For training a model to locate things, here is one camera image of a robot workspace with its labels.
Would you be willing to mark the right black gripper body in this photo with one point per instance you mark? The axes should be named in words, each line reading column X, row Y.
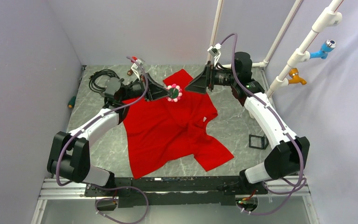
column 216, row 77

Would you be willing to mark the small black square frame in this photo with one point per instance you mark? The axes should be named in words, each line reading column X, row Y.
column 258, row 142

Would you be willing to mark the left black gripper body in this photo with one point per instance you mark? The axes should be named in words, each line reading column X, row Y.
column 135, row 90

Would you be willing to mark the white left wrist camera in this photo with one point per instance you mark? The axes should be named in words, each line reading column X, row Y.
column 137, row 66

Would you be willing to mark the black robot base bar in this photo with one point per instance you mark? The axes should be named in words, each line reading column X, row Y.
column 222, row 190

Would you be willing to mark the pink flower plush brooch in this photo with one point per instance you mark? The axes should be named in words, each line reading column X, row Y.
column 175, row 93

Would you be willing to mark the blue pipe tap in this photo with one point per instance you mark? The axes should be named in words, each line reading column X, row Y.
column 326, row 48

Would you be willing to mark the red t-shirt garment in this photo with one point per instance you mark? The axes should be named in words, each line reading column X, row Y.
column 161, row 131

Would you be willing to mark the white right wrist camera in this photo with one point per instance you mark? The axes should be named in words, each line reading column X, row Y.
column 215, row 52

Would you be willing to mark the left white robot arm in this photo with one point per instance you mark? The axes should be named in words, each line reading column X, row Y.
column 70, row 152

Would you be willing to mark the green handle tool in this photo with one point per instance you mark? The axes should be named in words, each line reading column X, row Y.
column 71, row 102

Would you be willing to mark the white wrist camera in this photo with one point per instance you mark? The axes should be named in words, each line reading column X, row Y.
column 137, row 66
column 215, row 52

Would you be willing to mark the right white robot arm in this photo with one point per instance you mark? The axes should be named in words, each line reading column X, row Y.
column 289, row 152

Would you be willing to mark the orange pipe tap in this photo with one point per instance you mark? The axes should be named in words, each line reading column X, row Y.
column 295, row 78

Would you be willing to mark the white pvc pipe frame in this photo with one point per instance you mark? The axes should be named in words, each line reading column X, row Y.
column 270, row 30

